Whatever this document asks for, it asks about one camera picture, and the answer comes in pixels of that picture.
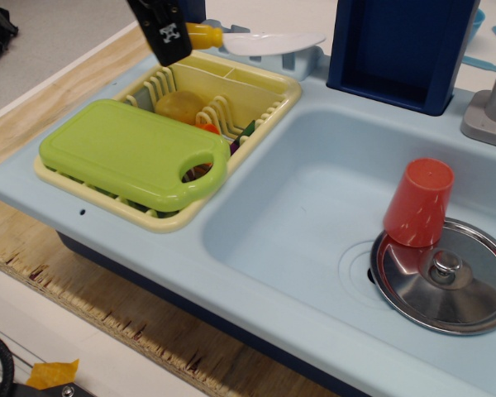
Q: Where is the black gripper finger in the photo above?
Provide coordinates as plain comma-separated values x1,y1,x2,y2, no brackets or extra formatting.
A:
127,0,193,66

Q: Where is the yellow handled white toy knife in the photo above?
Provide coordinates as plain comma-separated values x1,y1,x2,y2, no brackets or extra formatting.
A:
184,22,327,57

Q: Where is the green plastic cutting board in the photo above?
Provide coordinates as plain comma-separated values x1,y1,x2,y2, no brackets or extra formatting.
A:
39,99,231,213

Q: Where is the wooden board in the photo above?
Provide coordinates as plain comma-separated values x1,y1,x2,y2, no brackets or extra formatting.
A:
0,22,340,397

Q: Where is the yellow toy potato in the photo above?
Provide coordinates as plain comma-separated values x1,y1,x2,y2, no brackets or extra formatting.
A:
155,91,205,125

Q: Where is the cream plastic dish rack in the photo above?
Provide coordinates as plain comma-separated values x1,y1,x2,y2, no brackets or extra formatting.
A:
34,53,302,232

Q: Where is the orange toy vegetable piece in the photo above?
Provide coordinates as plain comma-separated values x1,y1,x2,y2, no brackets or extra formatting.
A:
194,122,221,135

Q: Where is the purple green toy vegetable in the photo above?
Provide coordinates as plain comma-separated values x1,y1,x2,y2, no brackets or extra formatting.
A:
230,120,255,155

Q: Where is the dark blue plastic box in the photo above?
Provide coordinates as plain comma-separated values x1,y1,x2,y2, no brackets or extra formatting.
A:
327,0,479,116

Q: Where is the light blue toy sink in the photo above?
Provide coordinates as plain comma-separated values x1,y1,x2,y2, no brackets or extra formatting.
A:
0,18,496,397

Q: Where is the red plastic cup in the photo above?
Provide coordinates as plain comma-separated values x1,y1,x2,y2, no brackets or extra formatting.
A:
383,158,455,248

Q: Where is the grey toy faucet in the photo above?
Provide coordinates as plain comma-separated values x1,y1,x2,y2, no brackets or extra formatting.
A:
460,80,496,146

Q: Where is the yellow tape piece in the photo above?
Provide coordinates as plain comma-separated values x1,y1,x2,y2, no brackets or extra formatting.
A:
26,359,80,390

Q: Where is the shiny metal pot lid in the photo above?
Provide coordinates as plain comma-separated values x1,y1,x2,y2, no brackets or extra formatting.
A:
370,218,496,335

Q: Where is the black cable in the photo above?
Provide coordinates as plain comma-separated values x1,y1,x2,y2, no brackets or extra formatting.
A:
0,329,17,397

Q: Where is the dark metal bracket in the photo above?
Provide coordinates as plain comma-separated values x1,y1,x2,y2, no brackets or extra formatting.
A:
9,384,93,397

